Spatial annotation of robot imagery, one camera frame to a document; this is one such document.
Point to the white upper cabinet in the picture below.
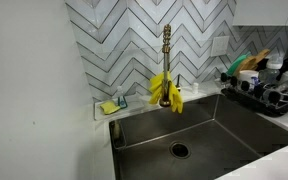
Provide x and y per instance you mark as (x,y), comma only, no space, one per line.
(264,11)

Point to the sink drain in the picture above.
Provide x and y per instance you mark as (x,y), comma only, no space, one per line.
(180,150)

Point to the white wall outlet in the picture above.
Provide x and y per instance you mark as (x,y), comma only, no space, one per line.
(220,46)

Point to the gold spring kitchen faucet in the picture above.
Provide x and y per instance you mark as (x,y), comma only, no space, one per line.
(166,60)

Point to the dark soap dispenser pump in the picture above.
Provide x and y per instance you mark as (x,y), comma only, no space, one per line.
(178,85)

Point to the yellow sponge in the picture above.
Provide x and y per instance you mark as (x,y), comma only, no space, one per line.
(109,107)

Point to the green cutting board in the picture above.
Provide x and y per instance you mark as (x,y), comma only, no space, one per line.
(236,65)

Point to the steel dish rack black pegs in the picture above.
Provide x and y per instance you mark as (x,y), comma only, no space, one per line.
(250,100)

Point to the clear baby bottle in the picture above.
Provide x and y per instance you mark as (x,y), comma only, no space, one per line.
(270,71)

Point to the stainless steel sink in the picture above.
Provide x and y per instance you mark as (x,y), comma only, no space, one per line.
(217,143)

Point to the small white bottle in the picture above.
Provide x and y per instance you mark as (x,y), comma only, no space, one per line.
(195,88)

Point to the white mug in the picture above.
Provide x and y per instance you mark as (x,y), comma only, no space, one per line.
(247,76)

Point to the round wooden cutting board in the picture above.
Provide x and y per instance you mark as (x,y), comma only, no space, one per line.
(245,65)

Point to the clear soap bottle blue label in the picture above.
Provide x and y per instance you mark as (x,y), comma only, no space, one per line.
(122,101)

